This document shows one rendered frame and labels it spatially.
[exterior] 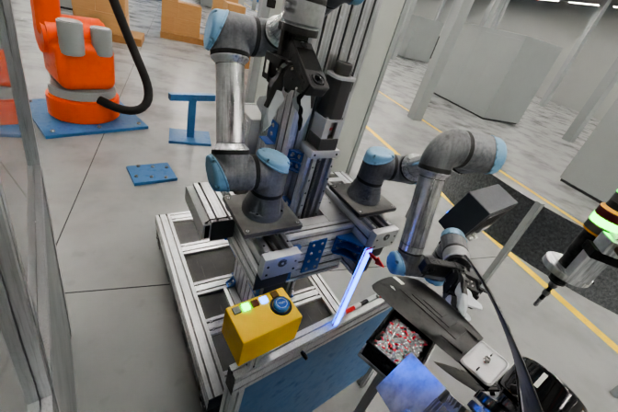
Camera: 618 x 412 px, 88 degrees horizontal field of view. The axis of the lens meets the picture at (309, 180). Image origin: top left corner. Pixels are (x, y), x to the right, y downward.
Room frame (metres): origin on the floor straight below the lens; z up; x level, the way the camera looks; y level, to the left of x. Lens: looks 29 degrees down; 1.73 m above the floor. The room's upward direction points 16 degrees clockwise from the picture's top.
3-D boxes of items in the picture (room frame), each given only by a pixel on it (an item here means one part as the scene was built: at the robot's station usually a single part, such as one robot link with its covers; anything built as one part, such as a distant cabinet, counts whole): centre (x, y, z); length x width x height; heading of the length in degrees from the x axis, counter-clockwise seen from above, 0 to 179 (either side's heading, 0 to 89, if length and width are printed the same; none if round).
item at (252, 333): (0.51, 0.01, 1.02); 0.16 x 0.10 x 0.11; 133
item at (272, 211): (0.95, 0.13, 1.09); 0.15 x 0.15 x 0.10
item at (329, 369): (0.78, -0.27, 0.45); 0.82 x 0.01 x 0.66; 133
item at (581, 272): (0.44, -0.45, 1.50); 0.09 x 0.07 x 0.10; 168
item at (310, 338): (0.78, -0.27, 0.82); 0.90 x 0.04 x 0.08; 133
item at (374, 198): (1.26, -0.25, 1.09); 0.15 x 0.15 x 0.10
